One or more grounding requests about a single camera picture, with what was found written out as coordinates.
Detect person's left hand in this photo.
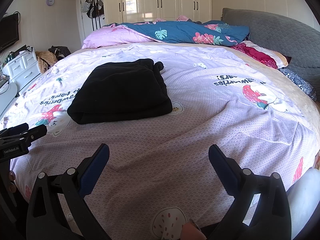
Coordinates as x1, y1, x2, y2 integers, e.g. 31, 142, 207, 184
7, 171, 16, 193

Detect cream wardrobe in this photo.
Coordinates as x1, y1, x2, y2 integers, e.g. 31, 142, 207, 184
103, 0, 213, 24

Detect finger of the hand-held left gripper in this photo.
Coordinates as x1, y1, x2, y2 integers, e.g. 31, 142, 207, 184
0, 122, 29, 139
7, 124, 48, 147

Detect red and cream pillow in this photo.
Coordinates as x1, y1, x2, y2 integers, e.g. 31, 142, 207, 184
230, 41, 292, 70

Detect pink printed bed sheet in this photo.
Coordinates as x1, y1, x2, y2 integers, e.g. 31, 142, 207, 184
0, 41, 320, 240

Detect black television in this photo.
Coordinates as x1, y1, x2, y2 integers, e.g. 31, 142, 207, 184
0, 12, 20, 53

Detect black t-shirt with orange print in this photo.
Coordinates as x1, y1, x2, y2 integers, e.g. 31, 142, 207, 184
67, 58, 173, 125

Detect white drawer cabinet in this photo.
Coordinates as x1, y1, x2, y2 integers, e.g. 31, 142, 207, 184
2, 49, 42, 93

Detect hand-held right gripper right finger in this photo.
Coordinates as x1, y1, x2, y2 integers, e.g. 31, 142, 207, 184
208, 144, 292, 240

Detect person's right hand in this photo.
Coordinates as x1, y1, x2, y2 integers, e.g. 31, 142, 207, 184
180, 219, 207, 240

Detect white door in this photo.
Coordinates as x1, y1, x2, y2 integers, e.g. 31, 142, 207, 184
76, 0, 104, 48

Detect white rounded desk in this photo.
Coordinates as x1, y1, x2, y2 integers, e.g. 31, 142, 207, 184
0, 81, 18, 117

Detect hanging bags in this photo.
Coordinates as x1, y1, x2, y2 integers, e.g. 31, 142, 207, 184
81, 0, 104, 30

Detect blue floral quilt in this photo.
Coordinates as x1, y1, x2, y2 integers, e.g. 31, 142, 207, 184
117, 17, 250, 47

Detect white bed frame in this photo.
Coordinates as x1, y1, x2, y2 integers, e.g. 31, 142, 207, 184
285, 167, 320, 240

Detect grey quilted headboard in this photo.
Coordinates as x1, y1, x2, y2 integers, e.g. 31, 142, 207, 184
221, 7, 320, 80

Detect dark blue patterned pillow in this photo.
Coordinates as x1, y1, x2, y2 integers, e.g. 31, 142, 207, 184
277, 67, 317, 102

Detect black bag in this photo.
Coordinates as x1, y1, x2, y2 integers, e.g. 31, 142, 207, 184
48, 46, 72, 61

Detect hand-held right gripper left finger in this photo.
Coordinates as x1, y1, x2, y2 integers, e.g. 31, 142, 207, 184
26, 143, 110, 240

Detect brown cloth pile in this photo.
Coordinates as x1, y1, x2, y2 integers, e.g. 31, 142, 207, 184
35, 51, 58, 74

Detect pink pillow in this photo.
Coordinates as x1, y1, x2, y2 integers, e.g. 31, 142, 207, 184
81, 23, 157, 49

